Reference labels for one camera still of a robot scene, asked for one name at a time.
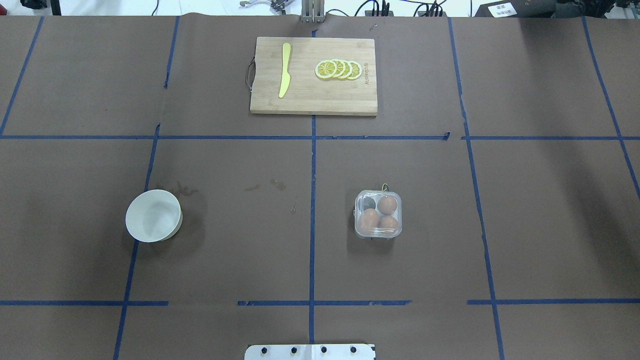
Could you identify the brown egg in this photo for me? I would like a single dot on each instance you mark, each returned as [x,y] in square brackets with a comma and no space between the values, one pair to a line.
[368,221]
[387,204]
[388,225]

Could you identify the white bowl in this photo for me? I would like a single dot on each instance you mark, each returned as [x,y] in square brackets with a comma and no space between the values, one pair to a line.
[154,216]

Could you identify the lemon slice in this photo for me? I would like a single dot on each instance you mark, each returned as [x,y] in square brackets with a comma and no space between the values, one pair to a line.
[326,69]
[347,70]
[339,68]
[355,70]

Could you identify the yellow plastic knife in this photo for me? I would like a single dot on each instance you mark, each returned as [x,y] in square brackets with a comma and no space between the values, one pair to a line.
[285,75]

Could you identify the clear plastic egg box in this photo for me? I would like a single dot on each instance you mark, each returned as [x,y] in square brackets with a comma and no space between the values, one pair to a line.
[368,199]

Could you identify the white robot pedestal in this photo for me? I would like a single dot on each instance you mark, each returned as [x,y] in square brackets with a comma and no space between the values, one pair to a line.
[331,351]

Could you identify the aluminium frame post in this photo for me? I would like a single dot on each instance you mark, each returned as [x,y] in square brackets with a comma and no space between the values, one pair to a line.
[313,11]

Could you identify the bamboo cutting board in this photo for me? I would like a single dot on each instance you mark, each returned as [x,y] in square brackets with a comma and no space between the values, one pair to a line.
[307,94]

